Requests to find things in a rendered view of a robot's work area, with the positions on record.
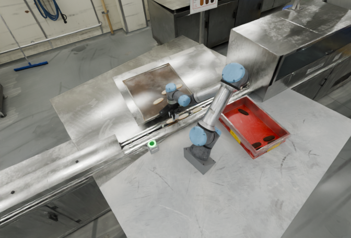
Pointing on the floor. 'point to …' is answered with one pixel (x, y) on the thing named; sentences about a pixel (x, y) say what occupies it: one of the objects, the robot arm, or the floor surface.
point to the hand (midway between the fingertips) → (171, 119)
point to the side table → (230, 178)
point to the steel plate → (112, 107)
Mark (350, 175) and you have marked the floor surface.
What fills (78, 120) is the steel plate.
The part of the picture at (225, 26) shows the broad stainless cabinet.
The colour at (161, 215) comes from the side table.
